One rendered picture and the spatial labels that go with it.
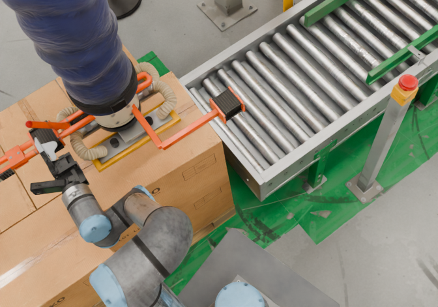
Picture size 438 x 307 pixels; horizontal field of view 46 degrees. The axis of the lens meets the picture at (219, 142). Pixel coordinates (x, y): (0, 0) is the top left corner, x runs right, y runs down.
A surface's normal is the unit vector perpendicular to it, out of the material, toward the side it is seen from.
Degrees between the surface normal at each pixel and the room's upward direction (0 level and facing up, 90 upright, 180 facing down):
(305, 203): 0
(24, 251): 0
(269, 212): 0
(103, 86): 75
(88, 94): 81
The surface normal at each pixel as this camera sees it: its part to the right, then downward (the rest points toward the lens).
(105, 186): -0.09, -0.45
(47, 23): 0.16, 0.70
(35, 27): -0.33, 0.75
